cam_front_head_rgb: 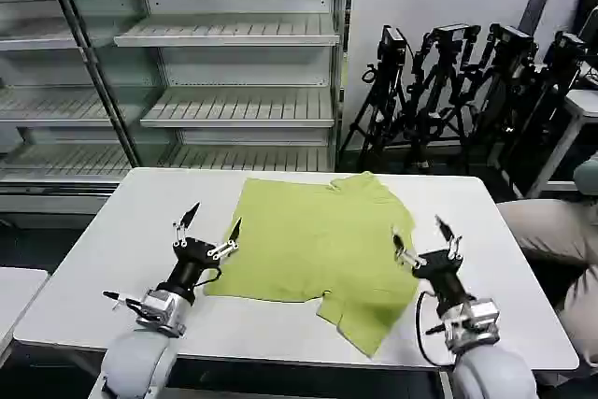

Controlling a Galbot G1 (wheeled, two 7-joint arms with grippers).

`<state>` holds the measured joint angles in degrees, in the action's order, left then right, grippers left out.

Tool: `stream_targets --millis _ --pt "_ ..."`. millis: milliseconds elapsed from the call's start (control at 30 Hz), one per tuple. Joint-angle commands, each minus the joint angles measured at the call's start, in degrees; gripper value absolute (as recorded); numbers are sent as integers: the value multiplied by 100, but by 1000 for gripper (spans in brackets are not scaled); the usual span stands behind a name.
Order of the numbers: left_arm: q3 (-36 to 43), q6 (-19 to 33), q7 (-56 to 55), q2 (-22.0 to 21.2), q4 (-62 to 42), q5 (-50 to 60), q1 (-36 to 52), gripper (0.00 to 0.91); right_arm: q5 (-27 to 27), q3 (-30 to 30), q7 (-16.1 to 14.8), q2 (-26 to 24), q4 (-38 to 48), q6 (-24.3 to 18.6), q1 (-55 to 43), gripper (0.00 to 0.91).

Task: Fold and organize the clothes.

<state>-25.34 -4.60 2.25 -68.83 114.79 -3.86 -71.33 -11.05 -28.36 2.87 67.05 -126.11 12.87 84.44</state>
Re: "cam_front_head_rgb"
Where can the person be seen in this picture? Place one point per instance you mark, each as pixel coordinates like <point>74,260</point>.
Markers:
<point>551,235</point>

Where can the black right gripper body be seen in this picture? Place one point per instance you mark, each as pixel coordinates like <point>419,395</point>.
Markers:
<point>444,273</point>

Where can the empty white shelf unit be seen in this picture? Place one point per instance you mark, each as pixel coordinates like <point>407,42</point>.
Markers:
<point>243,67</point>

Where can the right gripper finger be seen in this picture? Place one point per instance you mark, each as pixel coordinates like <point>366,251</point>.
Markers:
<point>453,245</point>
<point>406,256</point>

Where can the black monitor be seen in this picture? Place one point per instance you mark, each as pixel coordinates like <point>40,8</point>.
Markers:
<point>589,11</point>

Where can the white desk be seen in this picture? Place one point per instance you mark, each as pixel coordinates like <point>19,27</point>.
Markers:
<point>581,107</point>

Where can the green shirt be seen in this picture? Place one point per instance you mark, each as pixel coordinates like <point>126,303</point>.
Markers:
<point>308,245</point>

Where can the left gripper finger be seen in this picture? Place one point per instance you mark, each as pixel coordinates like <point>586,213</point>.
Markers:
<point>232,236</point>
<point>180,226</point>

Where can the glass-fronted empty shelf unit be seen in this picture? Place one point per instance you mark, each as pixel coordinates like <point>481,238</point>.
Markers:
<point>56,90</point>

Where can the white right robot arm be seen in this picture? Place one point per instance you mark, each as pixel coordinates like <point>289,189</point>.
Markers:
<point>490,366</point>

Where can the black camera tripod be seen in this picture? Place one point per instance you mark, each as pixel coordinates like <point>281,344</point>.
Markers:
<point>546,104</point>
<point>441,90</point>
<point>507,81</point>
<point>388,86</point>

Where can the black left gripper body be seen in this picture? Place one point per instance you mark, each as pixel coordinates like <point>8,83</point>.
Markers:
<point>191,261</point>

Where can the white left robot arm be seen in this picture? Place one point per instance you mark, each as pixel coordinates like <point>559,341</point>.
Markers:
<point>135,361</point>

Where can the grey slanted pole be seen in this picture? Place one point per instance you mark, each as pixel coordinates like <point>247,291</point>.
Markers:
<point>542,2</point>

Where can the small white side table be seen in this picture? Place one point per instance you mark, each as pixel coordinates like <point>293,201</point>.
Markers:
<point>18,296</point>

